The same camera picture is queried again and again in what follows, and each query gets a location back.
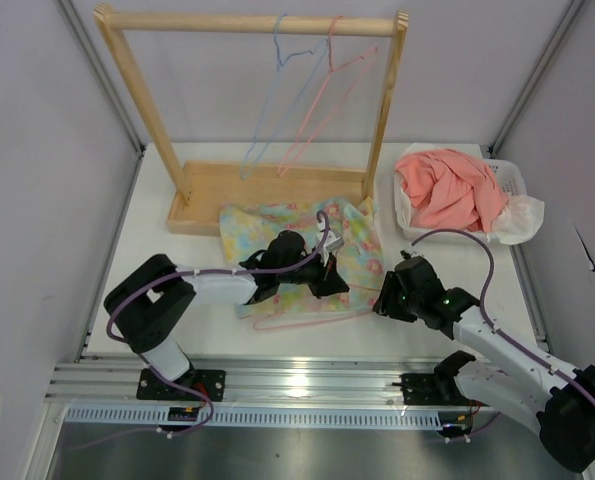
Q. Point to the white slotted cable duct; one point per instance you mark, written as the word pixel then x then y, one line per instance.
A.
pixel 229 416

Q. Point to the coral pink garment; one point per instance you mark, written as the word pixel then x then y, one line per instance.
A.
pixel 450 189

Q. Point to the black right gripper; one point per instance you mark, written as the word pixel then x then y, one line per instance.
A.
pixel 386 303

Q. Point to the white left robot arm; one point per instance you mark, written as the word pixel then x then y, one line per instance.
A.
pixel 148 304

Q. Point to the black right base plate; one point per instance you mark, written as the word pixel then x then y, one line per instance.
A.
pixel 425 389

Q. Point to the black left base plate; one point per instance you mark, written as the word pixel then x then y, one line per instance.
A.
pixel 210 382

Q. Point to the floral pastel skirt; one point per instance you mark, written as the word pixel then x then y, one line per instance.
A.
pixel 360 262

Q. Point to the white sheer garment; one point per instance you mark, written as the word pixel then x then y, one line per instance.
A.
pixel 518 222

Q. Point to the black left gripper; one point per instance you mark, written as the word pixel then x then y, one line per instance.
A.
pixel 328 284

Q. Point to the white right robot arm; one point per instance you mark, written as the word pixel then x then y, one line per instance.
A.
pixel 552 398

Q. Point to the aluminium mounting rail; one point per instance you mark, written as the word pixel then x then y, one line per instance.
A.
pixel 293 382

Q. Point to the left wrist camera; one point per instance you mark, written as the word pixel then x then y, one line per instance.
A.
pixel 332 242

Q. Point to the wooden hanger rack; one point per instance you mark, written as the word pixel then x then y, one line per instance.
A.
pixel 202 188

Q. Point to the blue wire hanger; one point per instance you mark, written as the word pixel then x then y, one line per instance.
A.
pixel 258 147

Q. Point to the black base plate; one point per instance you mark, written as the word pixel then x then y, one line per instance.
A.
pixel 210 382
pixel 425 389

